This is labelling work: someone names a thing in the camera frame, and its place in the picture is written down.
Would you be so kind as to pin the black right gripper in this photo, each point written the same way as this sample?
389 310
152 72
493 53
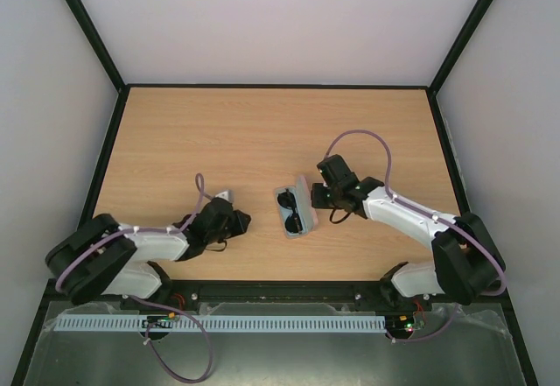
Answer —
322 195

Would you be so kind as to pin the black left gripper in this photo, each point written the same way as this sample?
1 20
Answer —
241 223

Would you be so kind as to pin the pink grey glasses case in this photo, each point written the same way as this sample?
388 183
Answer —
302 191

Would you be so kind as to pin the black sunglasses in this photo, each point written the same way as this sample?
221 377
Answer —
292 223

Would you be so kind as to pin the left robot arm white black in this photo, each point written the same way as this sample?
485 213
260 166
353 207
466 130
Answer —
104 257

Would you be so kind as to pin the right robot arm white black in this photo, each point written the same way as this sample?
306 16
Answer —
465 260

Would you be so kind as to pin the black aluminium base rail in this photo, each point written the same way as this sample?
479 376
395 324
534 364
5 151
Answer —
361 295

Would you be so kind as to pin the light blue slotted cable duct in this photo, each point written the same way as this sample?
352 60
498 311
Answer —
221 324

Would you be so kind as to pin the black frame post right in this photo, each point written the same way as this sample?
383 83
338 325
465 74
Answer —
460 43

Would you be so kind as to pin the black frame post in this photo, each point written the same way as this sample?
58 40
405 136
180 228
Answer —
460 43
94 38

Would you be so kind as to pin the black frame post left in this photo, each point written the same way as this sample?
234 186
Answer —
94 38

